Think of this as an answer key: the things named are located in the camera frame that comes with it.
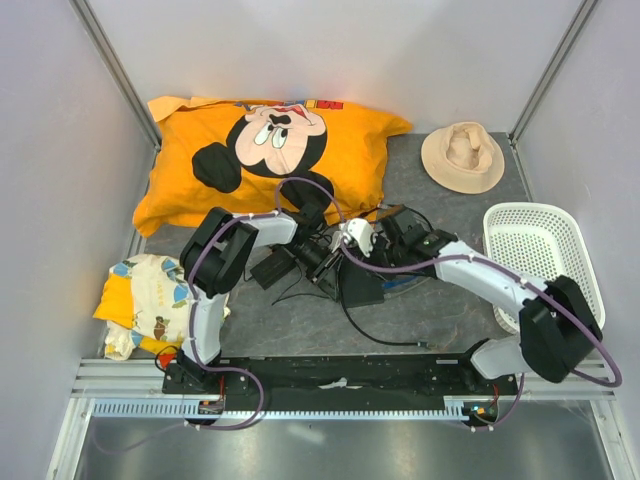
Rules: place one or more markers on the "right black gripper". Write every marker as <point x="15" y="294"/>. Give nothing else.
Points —
<point x="379" y="240"/>

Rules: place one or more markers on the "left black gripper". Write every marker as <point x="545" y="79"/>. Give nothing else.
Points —
<point x="317" y="274"/>

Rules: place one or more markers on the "black network switch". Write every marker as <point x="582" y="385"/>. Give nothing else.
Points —
<point x="358" y="287"/>

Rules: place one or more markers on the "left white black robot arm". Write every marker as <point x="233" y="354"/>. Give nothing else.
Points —
<point x="215" y="259"/>

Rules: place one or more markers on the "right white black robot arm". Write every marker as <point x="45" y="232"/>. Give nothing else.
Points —
<point x="556" y="328"/>

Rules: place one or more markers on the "small black power adapter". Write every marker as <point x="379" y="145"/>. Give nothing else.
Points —
<point x="273" y="268"/>

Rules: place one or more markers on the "orange Mickey Mouse pillow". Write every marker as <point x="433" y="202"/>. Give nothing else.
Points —
<point x="251" y="155"/>

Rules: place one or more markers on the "beige bucket hat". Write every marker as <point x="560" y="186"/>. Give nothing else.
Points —
<point x="463" y="158"/>

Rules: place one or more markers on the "white perforated plastic basket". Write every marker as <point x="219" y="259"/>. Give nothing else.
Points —
<point x="543" y="241"/>

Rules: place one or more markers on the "patterned cream yellow cloth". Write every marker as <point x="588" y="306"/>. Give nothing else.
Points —
<point x="148" y="304"/>

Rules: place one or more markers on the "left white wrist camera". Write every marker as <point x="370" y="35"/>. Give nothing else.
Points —
<point x="358" y="232"/>

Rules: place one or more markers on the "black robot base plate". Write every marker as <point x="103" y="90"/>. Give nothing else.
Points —
<point x="379" y="380"/>

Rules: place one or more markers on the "grey slotted cable duct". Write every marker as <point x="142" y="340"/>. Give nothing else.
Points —
<point x="446" y="409"/>

